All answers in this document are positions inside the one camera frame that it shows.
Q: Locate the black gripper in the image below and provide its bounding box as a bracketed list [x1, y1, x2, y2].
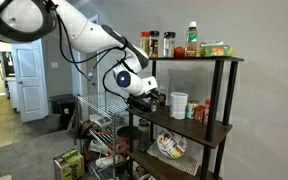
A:
[143, 89, 161, 113]

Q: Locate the white cylindrical container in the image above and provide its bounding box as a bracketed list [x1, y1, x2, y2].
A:
[169, 91, 189, 120]

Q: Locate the black-lid dark seasoning jar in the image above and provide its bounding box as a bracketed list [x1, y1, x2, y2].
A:
[149, 30, 160, 59]

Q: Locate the red-lid spice jar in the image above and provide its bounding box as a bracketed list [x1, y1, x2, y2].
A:
[139, 31, 151, 58]

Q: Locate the black-lid herb spice jar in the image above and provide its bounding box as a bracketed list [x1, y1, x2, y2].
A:
[163, 31, 177, 58]

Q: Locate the dark grey water bottle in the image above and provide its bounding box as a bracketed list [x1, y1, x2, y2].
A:
[137, 118, 151, 154]

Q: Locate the small white green can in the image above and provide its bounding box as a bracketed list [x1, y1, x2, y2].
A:
[185, 100, 200, 120]

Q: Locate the black cooking pot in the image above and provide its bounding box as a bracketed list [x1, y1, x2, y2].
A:
[117, 125, 140, 144]

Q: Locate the bowl with items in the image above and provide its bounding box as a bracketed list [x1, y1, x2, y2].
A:
[156, 129, 188, 160]

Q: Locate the small red box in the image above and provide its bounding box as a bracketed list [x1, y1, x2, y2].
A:
[193, 104, 207, 123]

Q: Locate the red bottle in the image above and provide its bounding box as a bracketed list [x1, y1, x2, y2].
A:
[202, 98, 212, 126]

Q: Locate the white flat box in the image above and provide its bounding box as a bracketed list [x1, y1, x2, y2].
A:
[89, 113, 113, 129]

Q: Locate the small red tomato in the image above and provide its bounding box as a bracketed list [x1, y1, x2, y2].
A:
[173, 46, 186, 59]

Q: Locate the grey interior door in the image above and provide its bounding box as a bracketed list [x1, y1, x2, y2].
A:
[86, 51, 99, 96]

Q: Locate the white mesh mat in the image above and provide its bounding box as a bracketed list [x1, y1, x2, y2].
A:
[146, 141, 201, 177]

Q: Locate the white-cap green-label bottle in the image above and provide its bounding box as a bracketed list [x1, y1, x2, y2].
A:
[184, 21, 198, 58]

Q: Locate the green snack packet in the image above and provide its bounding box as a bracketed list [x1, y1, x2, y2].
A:
[198, 40, 235, 57]

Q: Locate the black trash bin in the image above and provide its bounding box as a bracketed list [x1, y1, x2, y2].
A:
[48, 93, 77, 131]

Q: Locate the small grey bin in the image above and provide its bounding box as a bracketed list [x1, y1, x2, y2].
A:
[45, 113, 62, 132]

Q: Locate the green printed cardboard box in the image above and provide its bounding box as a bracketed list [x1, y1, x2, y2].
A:
[52, 148, 86, 180]

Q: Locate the white hallway door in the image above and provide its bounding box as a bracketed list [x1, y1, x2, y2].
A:
[10, 39, 50, 123]

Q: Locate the white cabinet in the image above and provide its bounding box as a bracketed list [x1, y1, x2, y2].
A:
[5, 78, 20, 111]

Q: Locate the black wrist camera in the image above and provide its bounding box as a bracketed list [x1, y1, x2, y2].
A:
[127, 94, 150, 113]

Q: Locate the dark wood black-post shelf unit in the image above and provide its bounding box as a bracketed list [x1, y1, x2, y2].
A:
[126, 55, 245, 180]

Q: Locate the chrome wire rack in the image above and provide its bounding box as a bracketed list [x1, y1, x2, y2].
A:
[77, 90, 132, 180]

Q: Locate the red wire item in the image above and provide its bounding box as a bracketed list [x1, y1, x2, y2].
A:
[93, 129, 131, 158]

